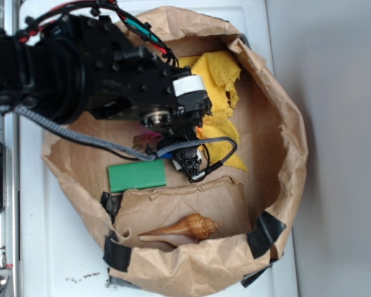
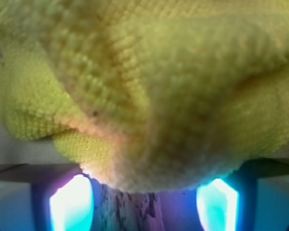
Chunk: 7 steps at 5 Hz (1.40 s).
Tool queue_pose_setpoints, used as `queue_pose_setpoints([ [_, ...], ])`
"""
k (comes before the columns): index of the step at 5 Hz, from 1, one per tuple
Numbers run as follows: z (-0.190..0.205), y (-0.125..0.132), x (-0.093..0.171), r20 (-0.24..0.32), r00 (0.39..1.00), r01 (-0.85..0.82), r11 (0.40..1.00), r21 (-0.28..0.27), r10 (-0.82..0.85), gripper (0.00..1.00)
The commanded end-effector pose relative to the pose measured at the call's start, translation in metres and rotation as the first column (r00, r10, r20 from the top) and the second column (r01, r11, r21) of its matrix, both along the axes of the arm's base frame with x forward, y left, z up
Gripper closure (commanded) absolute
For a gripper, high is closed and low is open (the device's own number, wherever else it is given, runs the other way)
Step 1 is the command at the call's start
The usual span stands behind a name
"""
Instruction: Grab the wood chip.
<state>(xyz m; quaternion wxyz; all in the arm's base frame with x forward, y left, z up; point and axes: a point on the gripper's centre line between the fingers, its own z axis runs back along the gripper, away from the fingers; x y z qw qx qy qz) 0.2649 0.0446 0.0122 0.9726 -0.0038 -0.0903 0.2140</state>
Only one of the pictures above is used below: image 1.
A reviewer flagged grey braided cable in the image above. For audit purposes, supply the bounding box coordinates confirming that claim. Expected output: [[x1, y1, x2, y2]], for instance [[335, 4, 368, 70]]
[[0, 103, 238, 183]]

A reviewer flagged aluminium frame rail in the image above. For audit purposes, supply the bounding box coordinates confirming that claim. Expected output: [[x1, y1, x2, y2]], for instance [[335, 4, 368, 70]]
[[0, 0, 20, 297]]

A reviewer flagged brown wood chip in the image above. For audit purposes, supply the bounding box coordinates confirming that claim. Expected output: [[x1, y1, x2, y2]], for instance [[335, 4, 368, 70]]
[[132, 134, 162, 151]]

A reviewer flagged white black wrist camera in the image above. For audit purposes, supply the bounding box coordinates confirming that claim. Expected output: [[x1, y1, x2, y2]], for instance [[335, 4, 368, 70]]
[[173, 75, 206, 97]]

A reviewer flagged brown paper bag lining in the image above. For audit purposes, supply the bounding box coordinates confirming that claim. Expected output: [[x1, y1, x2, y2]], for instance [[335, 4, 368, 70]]
[[42, 6, 309, 296]]

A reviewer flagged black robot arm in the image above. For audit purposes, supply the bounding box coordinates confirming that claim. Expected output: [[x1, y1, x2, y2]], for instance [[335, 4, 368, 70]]
[[0, 14, 211, 178]]

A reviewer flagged yellow microfiber cloth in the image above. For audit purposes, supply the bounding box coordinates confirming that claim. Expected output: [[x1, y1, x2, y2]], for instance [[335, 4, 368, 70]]
[[178, 50, 249, 172]]

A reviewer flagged orange spiral seashell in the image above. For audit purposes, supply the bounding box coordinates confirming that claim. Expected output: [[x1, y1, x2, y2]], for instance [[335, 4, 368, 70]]
[[138, 213, 221, 246]]

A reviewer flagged green rectangular block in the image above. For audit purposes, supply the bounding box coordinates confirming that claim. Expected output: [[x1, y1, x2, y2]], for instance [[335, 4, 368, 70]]
[[108, 160, 166, 192]]

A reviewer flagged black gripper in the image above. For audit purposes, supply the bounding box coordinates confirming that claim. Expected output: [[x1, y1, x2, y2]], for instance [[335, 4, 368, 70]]
[[92, 46, 213, 183]]

